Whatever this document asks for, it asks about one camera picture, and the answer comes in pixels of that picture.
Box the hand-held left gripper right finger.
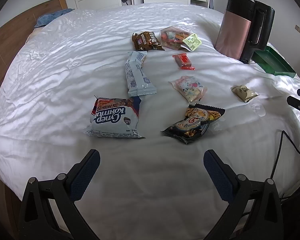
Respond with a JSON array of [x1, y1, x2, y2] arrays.
[[203, 149, 285, 240]]

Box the clear bag of mixed candies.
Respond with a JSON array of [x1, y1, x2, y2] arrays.
[[160, 26, 202, 52]]

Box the black cookie packet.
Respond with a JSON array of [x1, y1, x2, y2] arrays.
[[161, 104, 226, 145]]

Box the green tray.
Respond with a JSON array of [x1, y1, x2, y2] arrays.
[[252, 46, 297, 77]]

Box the light blue long snack packet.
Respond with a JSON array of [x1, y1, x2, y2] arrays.
[[136, 51, 157, 96], [125, 51, 142, 97]]

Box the black cable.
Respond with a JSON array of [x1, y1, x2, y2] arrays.
[[269, 130, 300, 180]]

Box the wooden headboard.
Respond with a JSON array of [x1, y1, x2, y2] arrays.
[[0, 0, 68, 110]]

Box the white and blue wafer packet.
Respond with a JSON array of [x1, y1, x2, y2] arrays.
[[83, 95, 146, 139]]

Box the red candy packet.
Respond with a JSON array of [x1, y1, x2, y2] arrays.
[[172, 53, 196, 70]]

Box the blue cloth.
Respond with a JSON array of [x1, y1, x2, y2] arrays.
[[34, 8, 75, 28]]

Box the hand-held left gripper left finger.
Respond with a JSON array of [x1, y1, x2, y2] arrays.
[[18, 149, 101, 240]]

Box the pink cartoon snack packet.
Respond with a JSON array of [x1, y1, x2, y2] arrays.
[[168, 76, 208, 103]]

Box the brown snack packet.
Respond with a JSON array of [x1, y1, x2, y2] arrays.
[[132, 31, 166, 52]]

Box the small beige snack packet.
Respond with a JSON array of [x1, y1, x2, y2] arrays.
[[231, 85, 260, 103]]

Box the pink and black kettle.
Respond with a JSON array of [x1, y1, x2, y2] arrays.
[[214, 0, 276, 64]]

